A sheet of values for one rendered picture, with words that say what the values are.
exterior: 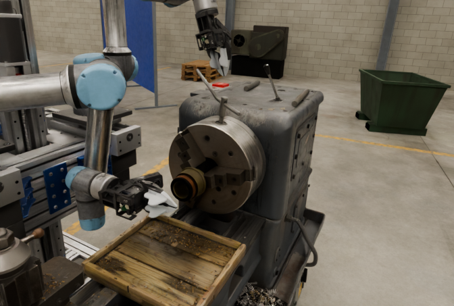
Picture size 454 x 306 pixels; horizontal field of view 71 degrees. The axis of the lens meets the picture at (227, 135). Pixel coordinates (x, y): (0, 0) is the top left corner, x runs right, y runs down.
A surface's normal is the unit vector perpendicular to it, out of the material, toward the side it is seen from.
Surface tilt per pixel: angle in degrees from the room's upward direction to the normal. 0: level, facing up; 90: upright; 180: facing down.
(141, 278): 0
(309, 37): 90
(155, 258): 0
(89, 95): 89
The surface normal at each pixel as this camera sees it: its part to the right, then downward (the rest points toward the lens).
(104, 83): 0.44, 0.31
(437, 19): -0.34, 0.30
